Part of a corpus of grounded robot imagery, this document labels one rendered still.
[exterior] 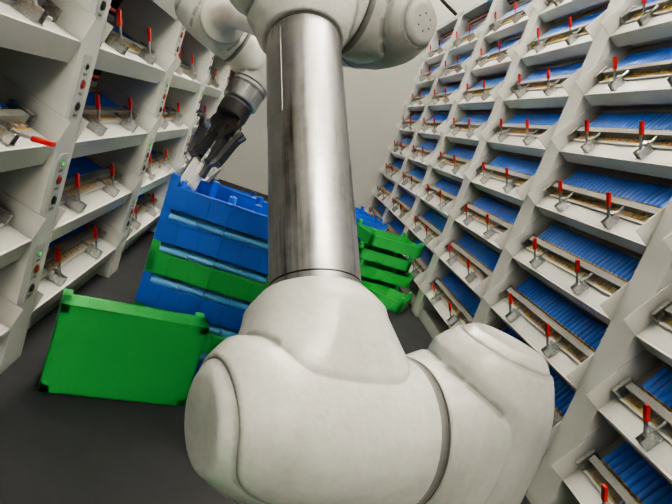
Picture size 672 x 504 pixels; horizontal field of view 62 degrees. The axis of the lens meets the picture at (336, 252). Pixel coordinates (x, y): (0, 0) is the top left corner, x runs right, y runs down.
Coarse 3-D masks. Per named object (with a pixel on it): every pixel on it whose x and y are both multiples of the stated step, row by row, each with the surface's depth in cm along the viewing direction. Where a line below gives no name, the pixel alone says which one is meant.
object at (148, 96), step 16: (128, 0) 162; (144, 0) 162; (128, 16) 163; (144, 16) 163; (160, 16) 164; (144, 32) 164; (160, 32) 165; (176, 32) 165; (112, 80) 167; (128, 80) 167; (128, 96) 168; (144, 96) 169; (160, 96) 170; (144, 144) 172; (128, 160) 173; (128, 208) 177; (112, 224) 177; (112, 256) 180; (112, 272) 184
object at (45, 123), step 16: (0, 80) 100; (0, 96) 101; (16, 96) 101; (32, 96) 101; (32, 112) 101; (48, 112) 102; (32, 128) 102; (48, 128) 103; (64, 128) 103; (0, 144) 86; (16, 144) 90; (32, 144) 95; (0, 160) 86; (16, 160) 91; (32, 160) 98
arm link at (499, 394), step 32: (416, 352) 61; (448, 352) 58; (480, 352) 56; (512, 352) 57; (448, 384) 55; (480, 384) 55; (512, 384) 55; (544, 384) 57; (448, 416) 53; (480, 416) 54; (512, 416) 54; (544, 416) 56; (480, 448) 53; (512, 448) 55; (544, 448) 58; (448, 480) 52; (480, 480) 54; (512, 480) 56
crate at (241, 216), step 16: (176, 176) 125; (176, 192) 126; (192, 192) 127; (208, 192) 146; (224, 192) 147; (176, 208) 127; (192, 208) 128; (208, 208) 128; (224, 208) 128; (240, 208) 128; (224, 224) 129; (240, 224) 129; (256, 224) 130
